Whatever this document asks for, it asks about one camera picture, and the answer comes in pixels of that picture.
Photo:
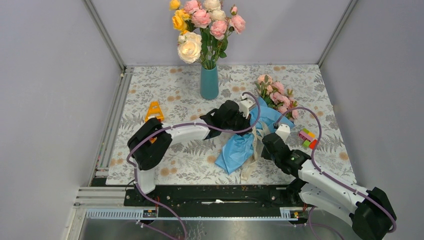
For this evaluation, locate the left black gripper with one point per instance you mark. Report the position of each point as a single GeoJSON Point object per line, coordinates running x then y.
{"type": "Point", "coordinates": [245, 123]}

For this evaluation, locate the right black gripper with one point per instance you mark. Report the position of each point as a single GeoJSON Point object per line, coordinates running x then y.
{"type": "Point", "coordinates": [265, 154]}

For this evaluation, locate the cream ribbon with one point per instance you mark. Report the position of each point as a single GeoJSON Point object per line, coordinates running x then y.
{"type": "Point", "coordinates": [252, 162]}

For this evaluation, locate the blue wrapping paper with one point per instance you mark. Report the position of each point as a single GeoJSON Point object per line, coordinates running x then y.
{"type": "Point", "coordinates": [239, 148]}

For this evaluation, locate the pink flowers bunch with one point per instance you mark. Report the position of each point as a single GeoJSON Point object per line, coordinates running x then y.
{"type": "Point", "coordinates": [275, 95]}

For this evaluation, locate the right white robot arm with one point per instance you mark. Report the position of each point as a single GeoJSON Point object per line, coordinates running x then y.
{"type": "Point", "coordinates": [368, 211]}

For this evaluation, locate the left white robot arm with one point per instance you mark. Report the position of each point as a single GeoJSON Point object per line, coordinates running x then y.
{"type": "Point", "coordinates": [149, 144]}

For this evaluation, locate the teal ceramic vase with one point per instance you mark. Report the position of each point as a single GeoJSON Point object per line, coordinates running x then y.
{"type": "Point", "coordinates": [209, 83]}

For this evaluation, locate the flower bouquet in vase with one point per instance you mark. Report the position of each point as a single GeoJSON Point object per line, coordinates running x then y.
{"type": "Point", "coordinates": [204, 29]}

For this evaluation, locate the colourful stacked toy bricks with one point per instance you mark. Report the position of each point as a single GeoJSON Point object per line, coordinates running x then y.
{"type": "Point", "coordinates": [309, 139]}

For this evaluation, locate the floral patterned table mat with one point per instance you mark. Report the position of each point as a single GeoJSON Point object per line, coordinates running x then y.
{"type": "Point", "coordinates": [177, 89]}

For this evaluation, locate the yellow red toy block car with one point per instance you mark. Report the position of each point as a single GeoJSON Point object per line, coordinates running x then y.
{"type": "Point", "coordinates": [154, 111]}

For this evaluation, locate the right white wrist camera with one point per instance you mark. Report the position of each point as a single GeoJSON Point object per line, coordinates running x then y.
{"type": "Point", "coordinates": [282, 130]}

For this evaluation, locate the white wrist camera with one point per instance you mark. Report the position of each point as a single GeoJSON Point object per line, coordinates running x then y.
{"type": "Point", "coordinates": [282, 130]}
{"type": "Point", "coordinates": [245, 105]}

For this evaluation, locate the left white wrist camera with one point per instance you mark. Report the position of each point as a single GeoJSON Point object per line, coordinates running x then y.
{"type": "Point", "coordinates": [245, 105]}

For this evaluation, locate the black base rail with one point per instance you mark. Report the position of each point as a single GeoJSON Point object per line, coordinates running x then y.
{"type": "Point", "coordinates": [219, 201]}

